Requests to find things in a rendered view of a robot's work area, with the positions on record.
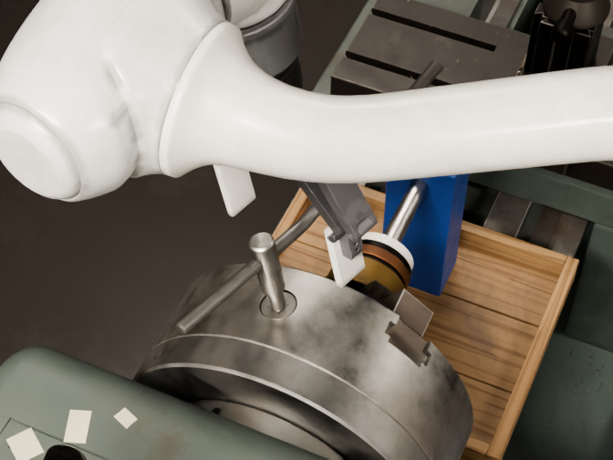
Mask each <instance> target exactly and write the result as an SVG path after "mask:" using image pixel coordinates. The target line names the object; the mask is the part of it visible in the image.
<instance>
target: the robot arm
mask: <svg viewBox="0 0 613 460"><path fill-rule="evenodd" d="M302 43H303V32H302V27H301V23H300V19H299V14H298V10H297V6H296V0H40V1H39V2H38V3H37V5H36V6H35V8H34V9H33V10H32V12H31V13H30V14H29V16H28V17H27V19H26V21H25V22H24V23H23V25H21V27H20V28H19V30H18V31H17V33H16V35H15V37H14V38H13V40H12V41H11V43H10V45H9V46H8V48H7V50H6V52H5V53H4V55H3V57H2V59H1V62H0V160H1V162H2V163H3V164H4V166H5V167H6V168H7V170H8V171H9V172H10V173H12V174H13V175H14V176H15V178H16V179H17V180H18V181H19V182H21V183H22V184H23V185H24V186H26V187H27V188H29V189H30V190H32V191H34V192H35V193H38V194H40V195H42V196H45V197H47V198H51V199H59V200H62V201H67V202H78V201H83V200H87V199H91V198H94V197H98V196H101V195H103V194H105V193H109V192H112V191H115V190H116V189H118V188H119V187H121V186H122V185H123V184H124V183H125V182H126V181H127V180H128V178H129V177H130V178H138V177H141V176H143V175H150V174H165V175H169V176H171V177H174V178H178V177H181V176H183V175H185V174H186V173H188V172H189V171H191V170H194V169H196V168H199V167H202V166H206V165H213V167H214V170H215V173H216V176H217V179H218V183H219V185H220V188H221V191H222V195H223V199H224V202H225V206H226V209H227V212H228V214H229V215H230V216H235V215H237V214H238V213H239V212H240V211H241V210H243V209H244V208H245V207H246V206H247V205H249V204H250V203H251V202H252V201H253V200H254V199H255V198H256V196H255V190H254V187H253V184H252V180H251V177H250V173H249V172H253V173H261V174H264V175H269V176H274V177H278V178H283V179H288V180H296V182H297V183H298V185H299V186H300V188H301V189H302V190H303V192H304V193H305V194H306V196H307V198H308V199H309V200H310V202H311V203H312V204H313V205H314V206H315V208H316V209H317V211H318V212H319V214H320V215H321V216H322V218H323V219H324V220H325V222H326V223H327V225H328V227H327V228H326V229H325V230H324V231H325V232H324V233H325V237H326V241H327V248H328V252H329V256H330V260H331V264H332V268H333V272H334V276H335V280H336V284H337V286H339V287H340V288H343V287H344V286H345V285H346V284H347V283H348V282H349V281H350V280H351V279H352V278H354V277H355V276H356V275H357V274H358V273H359V272H360V271H361V270H362V269H364V268H365V263H364V258H363V254H362V250H363V243H362V240H361V239H362V238H361V237H362V236H363V235H364V234H366V233H367V232H368V231H369V230H370V229H371V228H372V227H373V226H374V225H376V224H377V223H378V220H377V218H376V216H375V215H374V213H373V211H372V210H371V208H370V206H369V203H368V202H367V200H366V198H365V196H364V194H363V192H361V190H360V188H359V186H358V183H377V182H389V181H399V180H409V179H419V178H429V177H438V176H447V175H456V174H466V173H484V172H493V171H502V170H512V169H522V168H531V167H540V166H549V165H558V164H569V163H579V162H601V161H613V66H601V67H591V68H575V69H568V70H560V71H553V72H546V73H538V74H531V75H524V76H517V77H510V78H497V79H489V80H482V81H474V82H467V83H461V84H453V85H446V86H439V87H432V88H425V89H411V90H403V91H396V92H389V93H381V94H371V95H354V96H342V95H328V94H322V93H316V92H312V91H307V90H304V89H302V86H303V75H302V71H301V67H300V63H299V58H298V54H299V51H300V49H301V47H302Z"/></svg>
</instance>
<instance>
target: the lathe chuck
mask: <svg viewBox="0 0 613 460"><path fill-rule="evenodd" d="M245 265H246V264H235V265H229V266H224V267H218V268H216V269H213V270H211V271H208V272H206V273H205V274H203V275H201V276H200V277H198V278H197V279H196V280H195V281H194V282H193V283H192V284H191V286H190V287H189V289H188V291H187V292H186V294H185V295H184V297H183V299H182V301H181V302H180V304H179V306H178V307H177V309H176V310H175V311H174V313H173V314H172V316H171V318H170V320H169V322H168V323H167V325H166V326H165V328H164V330H163V331H162V333H161V335H160V336H159V338H158V339H157V341H156V342H155V344H154V345H153V347H152V349H151V351H152V350H153V349H154V348H156V347H157V346H159V345H160V344H162V343H163V342H166V341H168V340H173V339H178V338H182V337H190V336H215V337H224V338H230V339H236V340H244V341H248V342H252V343H255V344H258V345H262V346H265V347H267V348H270V349H273V350H278V351H281V352H283V353H285V354H288V355H290V356H293V357H295V358H298V359H300V360H301V361H305V362H307V363H309V364H311V365H313V366H315V367H317V368H319V369H320V370H322V371H325V372H327V373H329V374H331V375H332V376H334V377H336V378H338V379H339V380H341V381H343V382H344V383H346V384H347V385H349V386H351V387H352V388H354V389H355V390H357V391H358V392H360V393H362V394H363V395H364V396H366V397H367V398H369V399H370V400H371V401H373V402H374V403H375V404H376V405H377V406H378V407H380V408H381V409H382V410H383V411H385V412H386V413H387V414H388V415H389V416H391V417H392V418H393V419H394V420H395V421H396V422H397V423H398V424H399V425H400V426H401V427H402V428H403V429H404V430H405V431H406V432H407V433H408V434H409V435H410V436H411V437H412V439H413V440H414V441H415V442H416V443H417V445H418V446H419V447H420V448H421V450H422V452H423V453H424V454H425V455H426V456H427V458H428V460H460V459H461V457H462V453H463V451H464V448H465V446H466V445H467V442H468V440H469V437H470V435H471V432H472V429H473V407H472V403H471V400H470V397H469V394H468V392H467V391H466V388H465V386H464V384H463V383H462V380H461V378H460V377H459V375H458V374H457V372H456V371H455V369H454V368H453V366H452V365H451V364H450V363H449V361H448V360H447V359H446V358H445V357H444V355H443V354H442V353H441V352H440V351H439V350H438V349H437V348H436V347H435V346H434V344H433V343H431V342H430V341H429V342H427V344H426V346H425V348H424V350H423V352H422V353H423V354H424V355H426V356H427V358H426V360H425V362H424V364H423V363H419V364H417V365H416V364H415V363H414V362H413V361H412V360H411V359H409V358H408V357H407V356H406V355H405V354H403V353H402V352H401V351H400V350H398V349H397V348H395V347H394V346H393V345H391V344H390V343H388V340H389V338H390V336H389V335H387V334H386V333H384V332H385V330H386V328H387V327H388V325H389V326H390V327H392V326H394V325H396V324H397V322H398V320H399V318H400V316H399V315H398V314H396V313H395V312H393V311H392V310H390V309H389V308H387V307H385V306H384V305H382V304H380V303H379V302H378V301H376V300H374V299H373V298H370V297H368V296H366V295H364V294H362V293H361V292H359V291H357V290H355V289H353V288H351V287H348V286H344V287H339V286H337V284H336V281H335V280H332V279H330V278H327V277H322V276H320V275H317V274H314V273H311V272H307V271H305V270H301V269H297V268H292V267H284V266H281V267H282V271H283V275H284V279H285V282H286V288H285V290H284V291H283V292H287V293H290V294H291V295H293V296H294V297H295V299H296V303H297V306H296V310H295V311H294V312H293V313H292V314H291V315H290V316H288V317H287V318H284V319H268V318H266V317H265V316H263V315H262V313H261V309H260V307H261V303H262V301H263V300H264V299H265V298H266V297H267V295H265V294H264V293H263V292H262V289H261V287H260V283H259V280H258V276H257V274H256V275H254V276H253V277H252V278H251V279H250V280H248V281H247V282H246V283H245V284H244V285H243V286H241V287H240V288H239V289H238V290H237V291H235V292H234V293H233V294H232V295H231V296H230V297H229V298H228V299H227V300H226V301H225V302H223V303H222V304H221V305H220V306H219V307H218V308H216V309H215V310H214V311H213V312H212V313H210V314H209V315H208V316H207V317H206V318H205V319H203V320H202V321H201V322H200V323H199V324H197V325H196V326H195V327H194V328H193V329H191V330H190V331H189V332H188V333H187V334H181V333H180V332H179V331H178V329H177V327H176V324H177V323H178V322H179V321H180V320H181V319H182V318H184V317H185V316H186V315H187V314H188V313H190V312H191V311H192V310H193V309H194V308H196V307H197V306H198V305H199V304H200V303H201V302H203V301H204V300H205V299H206V298H208V297H209V296H210V295H211V294H212V293H213V292H214V291H215V290H216V289H217V288H218V287H220V286H221V285H222V284H223V283H224V282H226V281H227V280H228V279H229V278H230V277H232V276H233V275H234V274H235V273H236V272H237V271H239V270H240V269H241V268H242V267H244V266H245ZM151 351H150V352H151Z"/></svg>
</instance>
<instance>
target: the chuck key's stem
mask: <svg viewBox="0 0 613 460"><path fill-rule="evenodd" d="M249 247H250V251H251V254H252V258H253V259H254V260H256V261H257V262H259V263H260V264H261V265H262V266H263V269H261V270H260V271H259V272H258V273H257V276H258V280H259V283H260V287H261V289H262V292H263V293H264V294H265V295H267V296H268V299H269V302H270V305H269V306H268V307H269V308H270V309H271V310H273V311H274V312H275V313H277V314H279V313H280V312H281V311H282V310H283V309H285V308H286V307H287V306H288V305H289V304H288V303H286V300H285V297H284V293H283V291H284V290H285V288H286V282H285V279H284V275H283V271H282V267H281V264H280V260H279V257H278V254H277V250H276V246H275V239H274V238H273V236H272V235H270V234H268V233H259V234H256V235H254V236H252V237H251V239H250V240H249Z"/></svg>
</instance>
